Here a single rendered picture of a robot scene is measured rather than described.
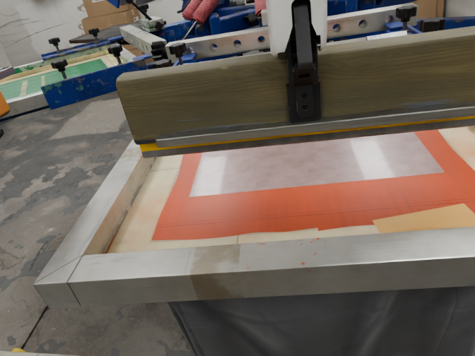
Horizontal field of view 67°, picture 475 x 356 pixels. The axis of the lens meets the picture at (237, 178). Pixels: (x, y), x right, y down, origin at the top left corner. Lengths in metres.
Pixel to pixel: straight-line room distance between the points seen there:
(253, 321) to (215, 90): 0.34
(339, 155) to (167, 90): 0.29
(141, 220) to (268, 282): 0.22
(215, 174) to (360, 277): 0.28
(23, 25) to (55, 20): 0.47
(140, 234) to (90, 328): 1.31
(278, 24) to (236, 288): 0.24
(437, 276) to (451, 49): 0.20
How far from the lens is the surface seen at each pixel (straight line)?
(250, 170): 0.55
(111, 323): 1.74
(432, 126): 0.44
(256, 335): 0.60
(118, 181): 0.54
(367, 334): 0.61
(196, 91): 0.38
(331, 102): 0.38
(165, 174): 0.59
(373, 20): 1.10
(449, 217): 0.46
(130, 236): 0.48
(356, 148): 0.58
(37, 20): 5.86
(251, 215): 0.46
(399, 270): 0.36
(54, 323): 1.89
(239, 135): 0.38
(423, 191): 0.49
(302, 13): 0.32
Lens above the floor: 1.24
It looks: 32 degrees down
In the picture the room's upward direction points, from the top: 11 degrees counter-clockwise
